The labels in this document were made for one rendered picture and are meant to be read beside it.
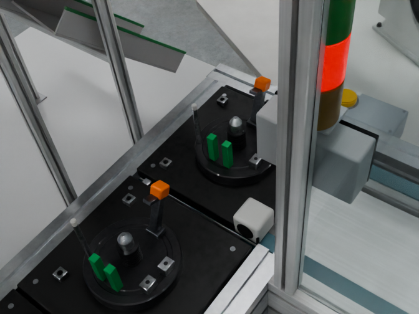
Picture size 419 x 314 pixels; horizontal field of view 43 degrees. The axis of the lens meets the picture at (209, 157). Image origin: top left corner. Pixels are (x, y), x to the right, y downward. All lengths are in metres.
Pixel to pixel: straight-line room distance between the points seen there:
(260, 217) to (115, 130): 0.44
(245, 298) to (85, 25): 0.46
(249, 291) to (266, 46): 0.68
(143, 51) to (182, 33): 1.88
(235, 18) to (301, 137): 0.89
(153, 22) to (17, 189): 1.96
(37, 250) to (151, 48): 0.38
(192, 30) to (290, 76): 2.38
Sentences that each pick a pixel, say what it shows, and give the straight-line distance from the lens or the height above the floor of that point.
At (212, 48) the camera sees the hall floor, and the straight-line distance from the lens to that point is 2.69.
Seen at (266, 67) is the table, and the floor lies 0.86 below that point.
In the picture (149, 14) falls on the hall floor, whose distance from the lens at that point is 2.99.
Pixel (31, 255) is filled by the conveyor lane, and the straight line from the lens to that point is 0.86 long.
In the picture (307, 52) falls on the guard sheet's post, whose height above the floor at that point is 1.37.
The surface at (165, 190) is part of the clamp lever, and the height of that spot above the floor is 1.07.
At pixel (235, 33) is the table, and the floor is 0.86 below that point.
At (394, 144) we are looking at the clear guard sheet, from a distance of 0.47.
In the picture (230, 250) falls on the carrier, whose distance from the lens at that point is 0.78.
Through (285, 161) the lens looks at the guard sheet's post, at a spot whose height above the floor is 1.23.
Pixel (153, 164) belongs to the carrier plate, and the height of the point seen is 0.97.
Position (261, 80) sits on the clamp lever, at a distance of 0.86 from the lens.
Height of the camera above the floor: 1.64
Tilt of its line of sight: 49 degrees down
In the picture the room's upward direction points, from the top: 7 degrees counter-clockwise
